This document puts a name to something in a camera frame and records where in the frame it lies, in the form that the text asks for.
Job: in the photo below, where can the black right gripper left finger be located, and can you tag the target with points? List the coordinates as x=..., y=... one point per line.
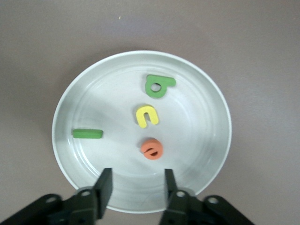
x=103, y=192

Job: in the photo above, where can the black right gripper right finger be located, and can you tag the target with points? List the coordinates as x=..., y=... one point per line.
x=173, y=199

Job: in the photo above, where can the green foam letter q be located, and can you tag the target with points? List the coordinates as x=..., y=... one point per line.
x=164, y=80

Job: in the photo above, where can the yellow foam letter u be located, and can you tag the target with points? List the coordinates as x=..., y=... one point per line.
x=153, y=112

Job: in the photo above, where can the orange foam letter e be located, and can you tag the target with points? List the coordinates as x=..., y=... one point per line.
x=152, y=144

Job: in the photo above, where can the brown table cover sheet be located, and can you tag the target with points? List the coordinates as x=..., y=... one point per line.
x=35, y=70

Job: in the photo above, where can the light brown round plate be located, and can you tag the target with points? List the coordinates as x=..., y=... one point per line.
x=187, y=117

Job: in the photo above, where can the green foam letter l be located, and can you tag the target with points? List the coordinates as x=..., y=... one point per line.
x=87, y=134

